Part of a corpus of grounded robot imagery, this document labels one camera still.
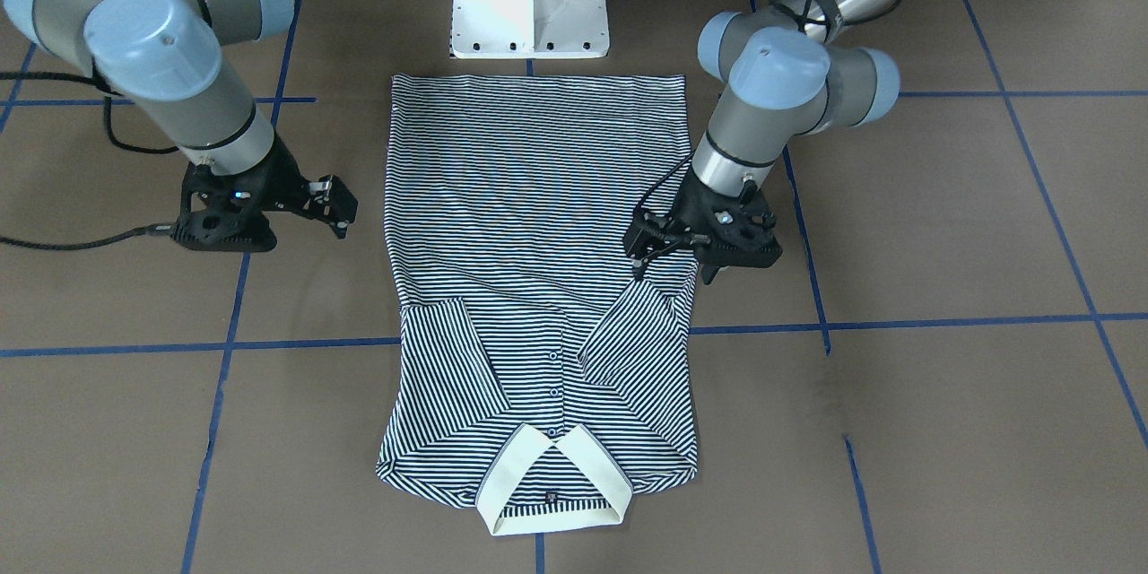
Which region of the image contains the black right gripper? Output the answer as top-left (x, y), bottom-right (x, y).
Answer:
top-left (170, 135), bottom-right (360, 253)

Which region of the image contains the blue white striped polo shirt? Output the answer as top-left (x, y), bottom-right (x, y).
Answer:
top-left (377, 73), bottom-right (700, 536)

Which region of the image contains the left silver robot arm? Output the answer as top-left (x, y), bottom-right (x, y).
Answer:
top-left (623, 0), bottom-right (901, 284)

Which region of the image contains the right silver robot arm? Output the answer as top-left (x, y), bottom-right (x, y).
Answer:
top-left (3, 0), bottom-right (358, 254)

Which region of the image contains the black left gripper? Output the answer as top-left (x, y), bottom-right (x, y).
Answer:
top-left (623, 170), bottom-right (783, 285)

